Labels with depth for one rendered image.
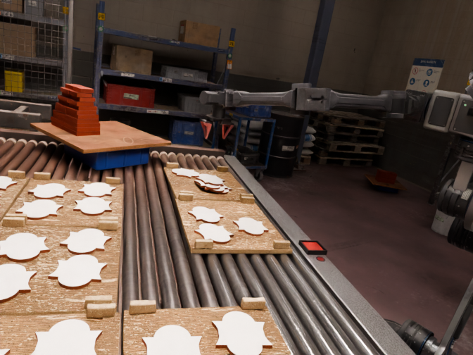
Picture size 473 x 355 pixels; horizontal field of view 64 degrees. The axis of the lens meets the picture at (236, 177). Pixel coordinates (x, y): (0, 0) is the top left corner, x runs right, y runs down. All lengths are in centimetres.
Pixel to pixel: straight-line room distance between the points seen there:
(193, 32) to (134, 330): 503
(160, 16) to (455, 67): 449
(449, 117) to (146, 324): 130
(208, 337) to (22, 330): 37
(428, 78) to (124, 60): 473
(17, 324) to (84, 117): 124
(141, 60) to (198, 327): 491
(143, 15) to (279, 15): 224
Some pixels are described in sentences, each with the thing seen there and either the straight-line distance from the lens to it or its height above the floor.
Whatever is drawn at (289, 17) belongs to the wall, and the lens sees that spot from 700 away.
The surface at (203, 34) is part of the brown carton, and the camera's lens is 569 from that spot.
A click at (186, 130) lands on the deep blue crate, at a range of 581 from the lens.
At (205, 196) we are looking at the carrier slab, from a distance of 163.
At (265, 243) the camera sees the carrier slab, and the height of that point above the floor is 94.
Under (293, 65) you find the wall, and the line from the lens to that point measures 708.
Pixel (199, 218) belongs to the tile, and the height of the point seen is 95.
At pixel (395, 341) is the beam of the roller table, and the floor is 92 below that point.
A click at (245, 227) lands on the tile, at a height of 95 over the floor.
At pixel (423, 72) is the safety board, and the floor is 179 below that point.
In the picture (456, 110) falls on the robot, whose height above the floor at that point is 146.
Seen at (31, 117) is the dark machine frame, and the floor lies 100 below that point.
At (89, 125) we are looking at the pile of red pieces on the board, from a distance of 200.
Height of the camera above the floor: 152
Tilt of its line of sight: 17 degrees down
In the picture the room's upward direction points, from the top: 10 degrees clockwise
